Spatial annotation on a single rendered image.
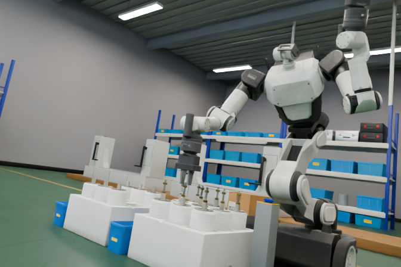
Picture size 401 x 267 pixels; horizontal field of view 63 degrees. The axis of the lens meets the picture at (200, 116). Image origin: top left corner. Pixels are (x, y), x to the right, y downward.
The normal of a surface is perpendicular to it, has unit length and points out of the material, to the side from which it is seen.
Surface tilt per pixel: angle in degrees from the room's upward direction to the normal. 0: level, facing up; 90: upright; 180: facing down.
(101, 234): 90
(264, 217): 90
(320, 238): 45
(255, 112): 90
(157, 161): 90
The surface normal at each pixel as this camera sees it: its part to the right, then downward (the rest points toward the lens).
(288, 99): -0.33, 0.50
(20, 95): 0.76, 0.00
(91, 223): -0.63, -0.23
